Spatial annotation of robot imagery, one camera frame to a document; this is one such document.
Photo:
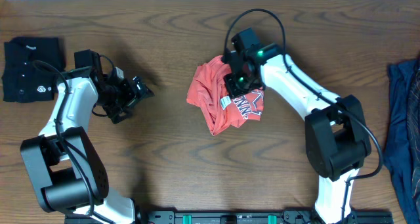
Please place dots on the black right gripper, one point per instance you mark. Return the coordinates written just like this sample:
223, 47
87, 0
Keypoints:
233, 90

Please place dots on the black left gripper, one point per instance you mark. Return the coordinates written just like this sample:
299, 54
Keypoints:
132, 98

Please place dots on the red printed t-shirt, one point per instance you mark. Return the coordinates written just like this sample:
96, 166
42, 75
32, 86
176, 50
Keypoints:
208, 92

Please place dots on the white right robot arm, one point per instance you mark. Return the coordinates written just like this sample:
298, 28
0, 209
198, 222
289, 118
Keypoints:
337, 140

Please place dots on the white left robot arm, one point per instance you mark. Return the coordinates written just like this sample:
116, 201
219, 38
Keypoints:
64, 168

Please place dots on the folded black polo shirt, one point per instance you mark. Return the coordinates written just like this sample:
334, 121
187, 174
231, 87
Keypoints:
24, 83

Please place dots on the dark patterned garment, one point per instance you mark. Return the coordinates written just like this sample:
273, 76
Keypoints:
413, 133

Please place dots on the dark blue garment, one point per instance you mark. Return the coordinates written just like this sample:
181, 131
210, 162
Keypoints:
397, 154

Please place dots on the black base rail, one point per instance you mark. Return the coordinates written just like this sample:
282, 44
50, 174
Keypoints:
284, 217

